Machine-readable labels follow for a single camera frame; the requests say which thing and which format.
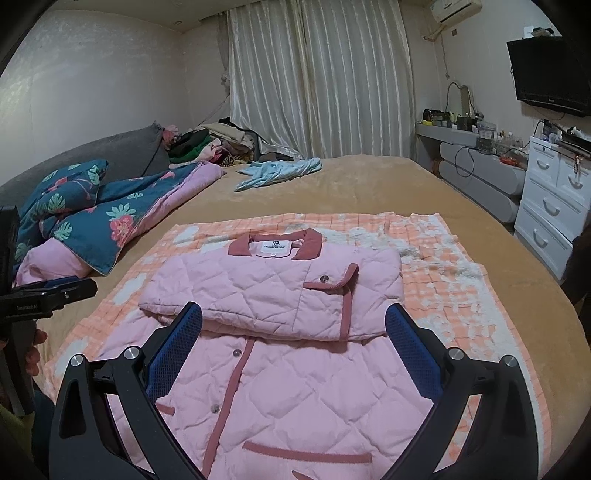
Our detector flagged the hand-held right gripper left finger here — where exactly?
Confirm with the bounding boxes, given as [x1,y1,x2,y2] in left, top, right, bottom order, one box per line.
[48,301,206,480]

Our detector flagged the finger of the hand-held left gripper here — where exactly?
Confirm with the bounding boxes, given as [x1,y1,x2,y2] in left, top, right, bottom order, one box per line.
[11,278,98,305]
[34,275,84,289]

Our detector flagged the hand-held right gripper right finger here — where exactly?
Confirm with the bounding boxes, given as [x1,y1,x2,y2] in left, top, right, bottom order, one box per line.
[383,302,539,480]

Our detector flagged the pink quilted jacket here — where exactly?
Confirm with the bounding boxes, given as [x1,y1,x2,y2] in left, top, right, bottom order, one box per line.
[104,227,439,480]

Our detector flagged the pile of mixed clothes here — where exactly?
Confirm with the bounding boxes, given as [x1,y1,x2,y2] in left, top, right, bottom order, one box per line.
[161,117,260,169]

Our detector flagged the person's left hand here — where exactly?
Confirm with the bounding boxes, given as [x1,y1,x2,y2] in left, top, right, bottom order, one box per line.
[24,329,48,377]

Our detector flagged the orange checked blanket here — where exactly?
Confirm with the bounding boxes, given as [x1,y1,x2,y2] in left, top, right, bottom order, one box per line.
[37,211,553,464]

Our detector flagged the teal floral quilt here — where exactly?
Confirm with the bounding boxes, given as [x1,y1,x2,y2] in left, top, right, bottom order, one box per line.
[14,159,227,288]

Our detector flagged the grey padded headboard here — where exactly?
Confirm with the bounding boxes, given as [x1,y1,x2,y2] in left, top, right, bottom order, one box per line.
[0,122,172,200]

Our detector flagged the bed with tan sheet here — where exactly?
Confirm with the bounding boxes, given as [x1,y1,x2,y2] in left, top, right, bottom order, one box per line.
[34,156,583,467]

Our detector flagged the grey dressing table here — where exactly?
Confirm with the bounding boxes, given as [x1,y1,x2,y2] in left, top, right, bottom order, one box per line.
[416,121,528,224]

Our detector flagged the white drawer cabinet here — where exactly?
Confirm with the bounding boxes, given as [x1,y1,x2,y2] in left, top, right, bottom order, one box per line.
[513,136,591,281]

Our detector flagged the light blue garment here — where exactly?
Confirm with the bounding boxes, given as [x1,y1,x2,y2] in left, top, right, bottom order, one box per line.
[235,157,323,193]

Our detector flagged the group of cosmetic bottles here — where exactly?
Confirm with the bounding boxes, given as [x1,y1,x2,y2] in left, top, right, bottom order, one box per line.
[422,108,530,156]

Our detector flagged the curved vanity mirror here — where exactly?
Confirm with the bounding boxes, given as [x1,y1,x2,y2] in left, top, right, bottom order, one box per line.
[445,82,474,119]

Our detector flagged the white striped curtain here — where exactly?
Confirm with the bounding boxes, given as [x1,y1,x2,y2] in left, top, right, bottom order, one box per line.
[225,4,417,162]

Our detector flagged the white air conditioner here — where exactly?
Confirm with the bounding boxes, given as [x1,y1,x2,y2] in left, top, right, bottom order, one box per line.
[427,0,484,25]

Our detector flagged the black cable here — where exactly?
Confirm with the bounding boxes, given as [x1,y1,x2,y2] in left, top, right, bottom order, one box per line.
[454,145,479,186]

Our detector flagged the black wall television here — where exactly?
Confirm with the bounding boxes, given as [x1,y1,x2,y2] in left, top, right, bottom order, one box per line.
[506,35,591,118]

